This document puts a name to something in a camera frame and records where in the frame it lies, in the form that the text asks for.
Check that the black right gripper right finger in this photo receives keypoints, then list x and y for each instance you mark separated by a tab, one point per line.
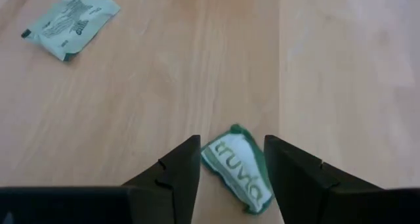
302	191

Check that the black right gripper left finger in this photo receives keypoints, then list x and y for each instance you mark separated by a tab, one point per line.
164	191

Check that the green white Truvia packet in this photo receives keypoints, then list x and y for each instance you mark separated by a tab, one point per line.
238	168

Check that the pale green sweetener packet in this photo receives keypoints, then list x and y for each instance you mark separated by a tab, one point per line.
70	23

